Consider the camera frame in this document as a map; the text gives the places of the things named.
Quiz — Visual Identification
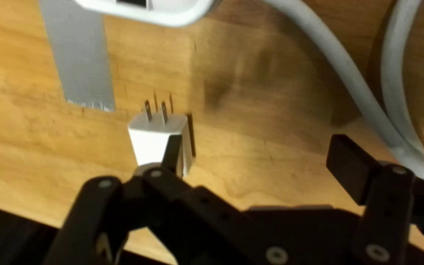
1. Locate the white cube charger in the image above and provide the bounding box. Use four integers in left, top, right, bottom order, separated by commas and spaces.
126, 91, 197, 178

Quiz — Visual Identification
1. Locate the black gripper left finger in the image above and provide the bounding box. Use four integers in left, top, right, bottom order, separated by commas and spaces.
44, 134, 291, 265

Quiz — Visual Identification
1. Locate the white power strip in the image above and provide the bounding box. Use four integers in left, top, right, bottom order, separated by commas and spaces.
72, 0, 218, 28

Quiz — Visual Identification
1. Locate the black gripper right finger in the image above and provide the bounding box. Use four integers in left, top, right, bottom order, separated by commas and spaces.
325, 133, 424, 265

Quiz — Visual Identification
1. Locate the white power cord with plug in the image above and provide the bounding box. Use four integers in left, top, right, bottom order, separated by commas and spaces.
262, 0, 424, 183

